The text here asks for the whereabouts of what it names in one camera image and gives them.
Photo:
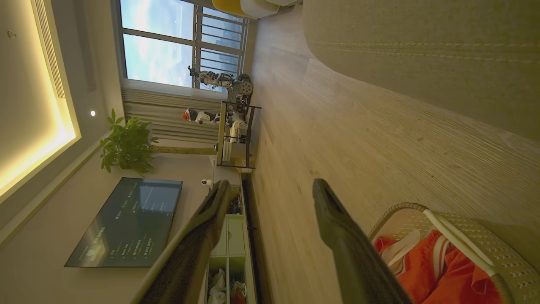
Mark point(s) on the green potted plant braided trunk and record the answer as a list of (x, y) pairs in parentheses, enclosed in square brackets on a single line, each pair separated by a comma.
[(126, 143)]

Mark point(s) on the yellow chair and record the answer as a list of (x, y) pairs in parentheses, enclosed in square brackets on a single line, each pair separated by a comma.
[(228, 6)]

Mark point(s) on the large window with railing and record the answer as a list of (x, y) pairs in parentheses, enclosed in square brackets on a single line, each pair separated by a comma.
[(156, 42)]

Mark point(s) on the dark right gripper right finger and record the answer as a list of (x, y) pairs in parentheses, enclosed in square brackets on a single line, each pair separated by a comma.
[(354, 261)]

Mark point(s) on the wooden table with dark frame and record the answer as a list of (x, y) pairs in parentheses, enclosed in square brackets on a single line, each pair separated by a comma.
[(221, 131)]

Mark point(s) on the small white security camera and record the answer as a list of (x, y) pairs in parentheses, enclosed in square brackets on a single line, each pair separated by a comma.
[(206, 182)]

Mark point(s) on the white soft toy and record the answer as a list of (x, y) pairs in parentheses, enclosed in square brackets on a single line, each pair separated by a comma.
[(218, 287)]

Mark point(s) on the flat screen television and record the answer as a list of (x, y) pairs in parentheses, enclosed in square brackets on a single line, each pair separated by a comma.
[(126, 223)]

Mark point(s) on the fabric sofa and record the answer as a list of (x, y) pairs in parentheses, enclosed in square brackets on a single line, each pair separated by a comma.
[(422, 50)]

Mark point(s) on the white robot with red head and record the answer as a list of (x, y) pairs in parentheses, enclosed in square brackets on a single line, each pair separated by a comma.
[(204, 117)]

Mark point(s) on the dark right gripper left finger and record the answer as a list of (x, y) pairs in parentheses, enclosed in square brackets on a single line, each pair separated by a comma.
[(198, 245)]

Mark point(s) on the grey robot on wheeled base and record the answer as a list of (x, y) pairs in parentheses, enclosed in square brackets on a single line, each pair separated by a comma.
[(242, 86)]

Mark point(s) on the long ceiling air vent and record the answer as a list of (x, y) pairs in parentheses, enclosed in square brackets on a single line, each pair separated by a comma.
[(50, 50)]

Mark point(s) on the red garment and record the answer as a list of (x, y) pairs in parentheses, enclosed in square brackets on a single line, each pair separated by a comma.
[(443, 274)]

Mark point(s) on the woven laundry basket white liner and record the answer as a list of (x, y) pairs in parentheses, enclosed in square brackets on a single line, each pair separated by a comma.
[(498, 245)]

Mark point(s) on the white television cabinet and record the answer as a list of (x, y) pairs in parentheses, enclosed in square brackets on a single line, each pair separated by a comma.
[(234, 236)]

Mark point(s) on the beige pleated curtain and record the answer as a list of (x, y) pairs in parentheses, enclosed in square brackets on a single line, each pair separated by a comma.
[(168, 114)]

